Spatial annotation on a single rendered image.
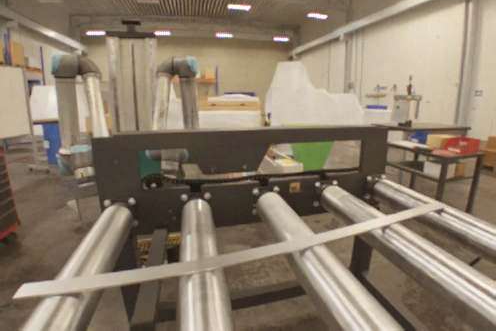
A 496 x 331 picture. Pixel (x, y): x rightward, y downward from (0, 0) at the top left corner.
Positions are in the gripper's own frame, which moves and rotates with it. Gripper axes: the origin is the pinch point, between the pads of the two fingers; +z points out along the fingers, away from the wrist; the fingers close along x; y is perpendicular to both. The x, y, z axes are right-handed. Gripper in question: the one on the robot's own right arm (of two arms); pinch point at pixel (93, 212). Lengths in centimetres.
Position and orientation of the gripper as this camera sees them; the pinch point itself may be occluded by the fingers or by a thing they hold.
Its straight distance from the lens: 132.0
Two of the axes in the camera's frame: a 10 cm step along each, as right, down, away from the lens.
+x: -8.6, 2.1, -4.7
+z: 2.9, 9.5, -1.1
